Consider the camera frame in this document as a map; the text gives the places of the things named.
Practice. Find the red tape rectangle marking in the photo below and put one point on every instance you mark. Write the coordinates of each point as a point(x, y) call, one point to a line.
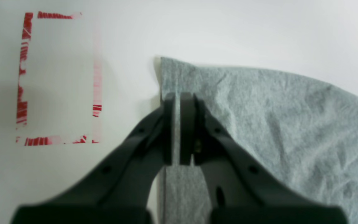
point(59, 99)

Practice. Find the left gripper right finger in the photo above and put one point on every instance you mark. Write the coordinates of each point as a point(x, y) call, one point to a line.
point(241, 190)

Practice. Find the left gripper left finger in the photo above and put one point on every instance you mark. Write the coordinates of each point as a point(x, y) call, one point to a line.
point(117, 190)

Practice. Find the grey t-shirt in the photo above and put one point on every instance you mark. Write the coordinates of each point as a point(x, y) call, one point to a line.
point(303, 131)

